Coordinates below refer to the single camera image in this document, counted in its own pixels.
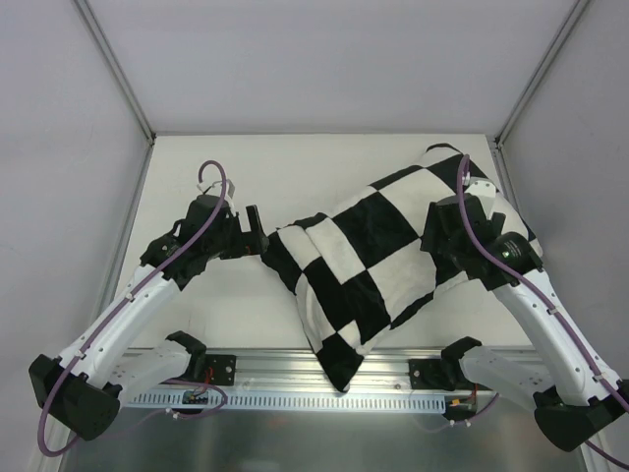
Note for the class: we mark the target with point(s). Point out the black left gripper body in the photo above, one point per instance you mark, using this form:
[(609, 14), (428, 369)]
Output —
[(246, 236)]

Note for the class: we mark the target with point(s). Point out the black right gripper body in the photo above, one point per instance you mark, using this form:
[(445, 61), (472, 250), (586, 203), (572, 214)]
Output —
[(437, 236)]

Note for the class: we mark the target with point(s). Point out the black white checkered pillowcase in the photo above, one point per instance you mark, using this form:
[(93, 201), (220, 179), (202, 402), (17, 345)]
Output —
[(358, 271)]

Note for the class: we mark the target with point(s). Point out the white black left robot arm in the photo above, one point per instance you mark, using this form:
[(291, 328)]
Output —
[(85, 386)]

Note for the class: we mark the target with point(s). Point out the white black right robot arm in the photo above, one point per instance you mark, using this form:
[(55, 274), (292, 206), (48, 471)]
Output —
[(485, 239)]

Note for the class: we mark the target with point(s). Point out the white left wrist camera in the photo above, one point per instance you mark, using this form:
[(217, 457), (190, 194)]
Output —
[(217, 188)]

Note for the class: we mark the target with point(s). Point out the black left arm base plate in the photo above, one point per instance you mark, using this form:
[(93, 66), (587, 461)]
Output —
[(216, 369)]

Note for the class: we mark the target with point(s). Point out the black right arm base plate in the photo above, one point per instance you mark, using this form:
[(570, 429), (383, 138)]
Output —
[(427, 374)]

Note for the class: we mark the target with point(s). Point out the aluminium mounting rail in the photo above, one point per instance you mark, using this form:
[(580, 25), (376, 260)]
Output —
[(385, 370)]

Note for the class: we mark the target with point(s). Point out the white slotted cable duct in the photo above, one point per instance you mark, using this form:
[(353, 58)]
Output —
[(243, 400)]

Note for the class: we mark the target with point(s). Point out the left aluminium frame post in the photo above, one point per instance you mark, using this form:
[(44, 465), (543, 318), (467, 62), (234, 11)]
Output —
[(113, 65)]

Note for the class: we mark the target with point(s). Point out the aluminium frame post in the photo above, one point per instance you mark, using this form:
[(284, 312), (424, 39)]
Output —
[(113, 65), (574, 16)]

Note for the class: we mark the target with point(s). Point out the right aluminium frame post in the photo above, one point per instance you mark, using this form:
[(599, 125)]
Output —
[(574, 16)]

